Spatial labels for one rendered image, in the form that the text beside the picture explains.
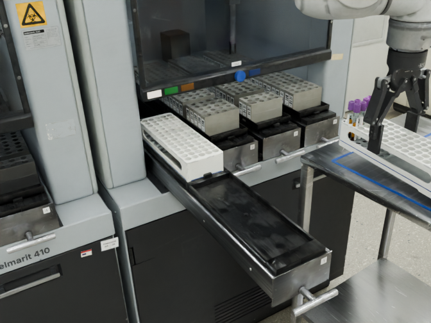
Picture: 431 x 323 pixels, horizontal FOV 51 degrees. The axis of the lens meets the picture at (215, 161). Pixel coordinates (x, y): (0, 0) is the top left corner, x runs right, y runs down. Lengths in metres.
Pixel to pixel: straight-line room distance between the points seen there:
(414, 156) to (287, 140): 0.43
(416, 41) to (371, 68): 2.43
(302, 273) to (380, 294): 0.76
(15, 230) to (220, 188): 0.46
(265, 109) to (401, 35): 0.50
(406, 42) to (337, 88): 0.58
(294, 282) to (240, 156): 0.49
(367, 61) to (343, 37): 1.87
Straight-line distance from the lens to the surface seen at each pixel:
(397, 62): 0.99
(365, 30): 3.24
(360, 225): 2.33
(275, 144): 1.29
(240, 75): 1.21
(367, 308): 1.53
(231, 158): 1.22
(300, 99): 1.40
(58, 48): 1.04
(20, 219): 1.07
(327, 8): 0.88
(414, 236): 2.34
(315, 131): 1.38
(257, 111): 1.31
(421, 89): 1.09
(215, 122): 1.24
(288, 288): 0.85
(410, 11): 0.95
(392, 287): 1.62
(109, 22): 1.06
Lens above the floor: 1.36
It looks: 29 degrees down
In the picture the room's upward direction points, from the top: 2 degrees counter-clockwise
